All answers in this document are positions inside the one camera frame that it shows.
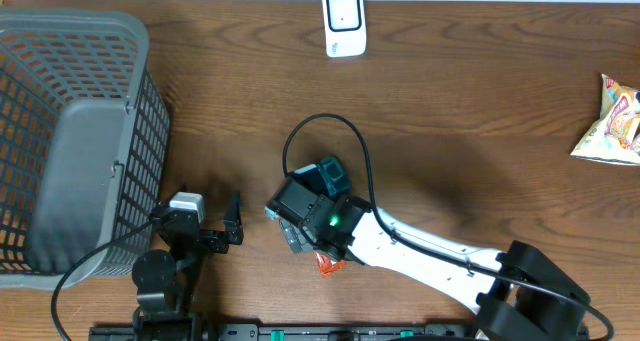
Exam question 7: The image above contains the red white snack bar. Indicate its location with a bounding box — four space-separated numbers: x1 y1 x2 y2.
314 252 346 278

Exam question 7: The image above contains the blue mouthwash bottle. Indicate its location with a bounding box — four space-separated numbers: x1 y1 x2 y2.
265 156 351 223

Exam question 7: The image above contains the yellow chip snack bag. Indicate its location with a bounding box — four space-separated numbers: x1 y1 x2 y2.
570 74 639 166

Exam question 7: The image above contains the white barcode scanner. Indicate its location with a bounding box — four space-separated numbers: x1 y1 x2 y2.
322 0 367 58

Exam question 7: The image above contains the grey plastic lattice basket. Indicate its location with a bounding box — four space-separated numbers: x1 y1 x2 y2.
1 7 170 290

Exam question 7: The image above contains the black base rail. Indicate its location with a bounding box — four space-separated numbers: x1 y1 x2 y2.
88 324 478 341

